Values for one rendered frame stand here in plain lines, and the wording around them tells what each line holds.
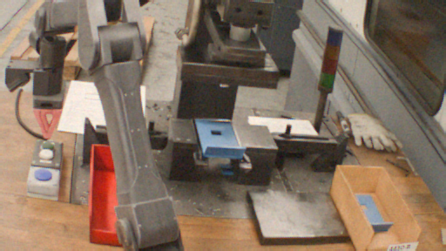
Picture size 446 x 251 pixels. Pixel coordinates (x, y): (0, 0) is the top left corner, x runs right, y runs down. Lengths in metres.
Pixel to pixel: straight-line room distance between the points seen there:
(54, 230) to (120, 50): 0.35
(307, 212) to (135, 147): 0.43
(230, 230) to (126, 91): 0.37
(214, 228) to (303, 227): 0.16
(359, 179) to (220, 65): 0.38
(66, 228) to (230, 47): 0.44
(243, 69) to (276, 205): 0.26
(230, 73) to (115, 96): 0.34
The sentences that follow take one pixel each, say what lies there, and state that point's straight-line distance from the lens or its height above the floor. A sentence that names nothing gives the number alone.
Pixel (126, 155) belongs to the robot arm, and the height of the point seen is 1.11.
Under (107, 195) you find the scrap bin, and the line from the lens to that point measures 1.14.
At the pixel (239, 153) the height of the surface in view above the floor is 1.00.
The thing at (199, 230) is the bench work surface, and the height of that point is 0.90.
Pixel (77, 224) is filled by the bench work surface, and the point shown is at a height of 0.90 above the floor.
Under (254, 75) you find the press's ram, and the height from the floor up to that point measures 1.13.
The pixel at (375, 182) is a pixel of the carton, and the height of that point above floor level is 0.93.
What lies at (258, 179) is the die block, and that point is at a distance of 1.25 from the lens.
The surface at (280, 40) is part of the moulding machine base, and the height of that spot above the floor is 0.29.
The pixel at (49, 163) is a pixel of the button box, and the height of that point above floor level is 0.93.
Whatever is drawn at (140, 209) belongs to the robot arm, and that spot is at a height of 1.06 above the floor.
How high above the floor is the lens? 1.52
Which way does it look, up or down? 25 degrees down
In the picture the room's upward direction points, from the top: 10 degrees clockwise
